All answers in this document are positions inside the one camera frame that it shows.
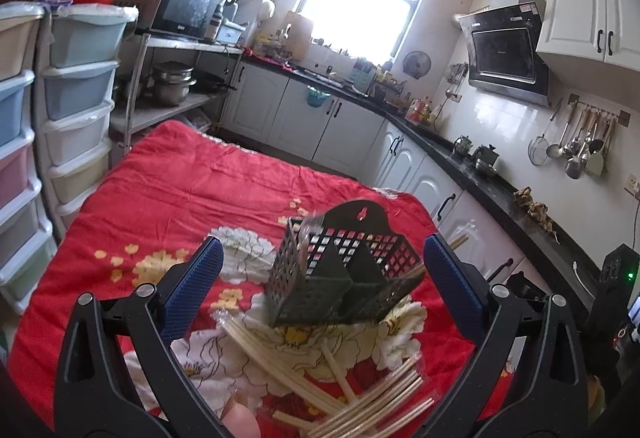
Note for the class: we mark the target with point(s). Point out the blue storage box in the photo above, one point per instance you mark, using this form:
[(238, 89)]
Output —
[(229, 32)]

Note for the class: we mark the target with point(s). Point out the white base cabinets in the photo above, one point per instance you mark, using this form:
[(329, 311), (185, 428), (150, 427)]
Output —
[(270, 112)]

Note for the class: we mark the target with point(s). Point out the chopstick pair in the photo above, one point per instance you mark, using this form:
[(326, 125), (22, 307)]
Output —
[(269, 361)]

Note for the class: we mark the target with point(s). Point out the plastic drawer tower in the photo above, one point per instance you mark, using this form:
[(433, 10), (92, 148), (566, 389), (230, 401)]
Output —
[(75, 64), (27, 243)]

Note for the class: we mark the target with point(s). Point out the dark teapot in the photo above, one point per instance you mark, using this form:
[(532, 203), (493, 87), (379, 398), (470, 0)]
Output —
[(484, 159)]

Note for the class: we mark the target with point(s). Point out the small black fan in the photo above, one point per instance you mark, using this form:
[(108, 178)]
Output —
[(416, 64)]

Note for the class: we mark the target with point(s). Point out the right hand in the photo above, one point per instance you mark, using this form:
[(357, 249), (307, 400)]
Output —
[(238, 419)]

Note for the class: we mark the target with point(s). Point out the wooden cutting board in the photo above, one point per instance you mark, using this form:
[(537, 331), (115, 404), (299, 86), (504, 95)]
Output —
[(297, 31)]

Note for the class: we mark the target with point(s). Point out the left plastic drawer tower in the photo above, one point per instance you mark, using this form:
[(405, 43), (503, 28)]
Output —
[(27, 243)]

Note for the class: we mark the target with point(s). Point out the red floral blanket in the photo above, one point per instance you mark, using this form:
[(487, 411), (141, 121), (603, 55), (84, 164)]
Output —
[(178, 187)]

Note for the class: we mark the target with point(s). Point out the black microwave oven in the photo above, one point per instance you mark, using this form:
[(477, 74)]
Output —
[(184, 18)]

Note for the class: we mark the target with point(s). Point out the chopstick bundle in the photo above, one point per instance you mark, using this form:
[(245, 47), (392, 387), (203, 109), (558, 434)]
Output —
[(360, 417)]

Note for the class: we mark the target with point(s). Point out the right plastic drawer tower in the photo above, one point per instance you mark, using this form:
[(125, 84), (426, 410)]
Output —
[(75, 64)]

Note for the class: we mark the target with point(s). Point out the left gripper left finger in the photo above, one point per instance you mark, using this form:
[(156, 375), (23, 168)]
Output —
[(94, 393)]

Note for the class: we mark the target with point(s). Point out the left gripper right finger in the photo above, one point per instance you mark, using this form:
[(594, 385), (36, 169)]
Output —
[(548, 394)]

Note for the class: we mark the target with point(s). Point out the metal shelf rack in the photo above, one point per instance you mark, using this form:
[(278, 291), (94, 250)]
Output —
[(151, 41)]

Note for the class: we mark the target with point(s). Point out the steel kettle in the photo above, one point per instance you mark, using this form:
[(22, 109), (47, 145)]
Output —
[(462, 146)]

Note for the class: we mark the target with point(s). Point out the blue hanging bin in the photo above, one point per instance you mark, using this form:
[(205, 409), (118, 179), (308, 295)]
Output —
[(315, 97)]

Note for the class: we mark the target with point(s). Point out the dark green utensil basket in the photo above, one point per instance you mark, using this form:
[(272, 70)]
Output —
[(341, 267)]

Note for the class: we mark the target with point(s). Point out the white upper wall cabinet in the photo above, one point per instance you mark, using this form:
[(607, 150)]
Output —
[(599, 30)]

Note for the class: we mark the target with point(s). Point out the steel pot stack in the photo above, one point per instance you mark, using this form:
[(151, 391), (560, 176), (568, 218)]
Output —
[(172, 83)]

